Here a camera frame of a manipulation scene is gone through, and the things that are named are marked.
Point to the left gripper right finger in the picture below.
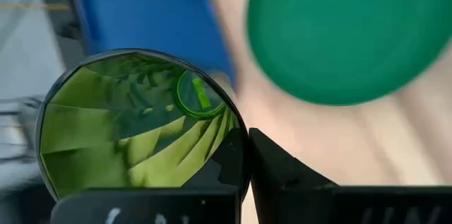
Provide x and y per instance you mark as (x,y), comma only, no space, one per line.
(318,206)

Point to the blue plastic tray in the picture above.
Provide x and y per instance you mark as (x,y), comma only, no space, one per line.
(152,15)

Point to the green plastic plate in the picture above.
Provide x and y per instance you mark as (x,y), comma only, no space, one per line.
(346,33)

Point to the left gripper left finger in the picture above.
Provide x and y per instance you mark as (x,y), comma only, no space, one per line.
(159,210)

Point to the green vegetable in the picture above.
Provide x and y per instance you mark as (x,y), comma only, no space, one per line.
(106,128)

